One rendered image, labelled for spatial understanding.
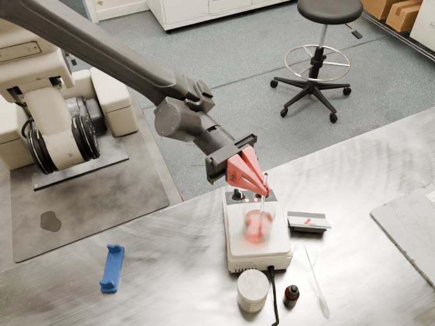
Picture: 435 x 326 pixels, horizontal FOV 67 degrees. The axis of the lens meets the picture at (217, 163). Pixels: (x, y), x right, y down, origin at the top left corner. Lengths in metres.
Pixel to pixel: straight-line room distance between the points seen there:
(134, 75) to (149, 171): 0.88
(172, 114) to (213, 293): 0.38
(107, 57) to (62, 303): 0.50
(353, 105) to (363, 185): 1.50
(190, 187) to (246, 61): 1.25
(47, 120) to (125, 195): 0.40
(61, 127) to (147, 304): 0.74
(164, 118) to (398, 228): 0.59
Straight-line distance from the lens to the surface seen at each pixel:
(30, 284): 0.85
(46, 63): 1.19
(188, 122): 0.55
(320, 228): 0.79
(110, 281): 0.74
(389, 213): 0.89
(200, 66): 2.63
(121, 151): 1.52
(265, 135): 2.05
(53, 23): 0.55
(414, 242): 0.87
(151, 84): 0.60
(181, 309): 0.73
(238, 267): 0.71
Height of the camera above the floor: 1.44
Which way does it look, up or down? 50 degrees down
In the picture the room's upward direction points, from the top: 3 degrees counter-clockwise
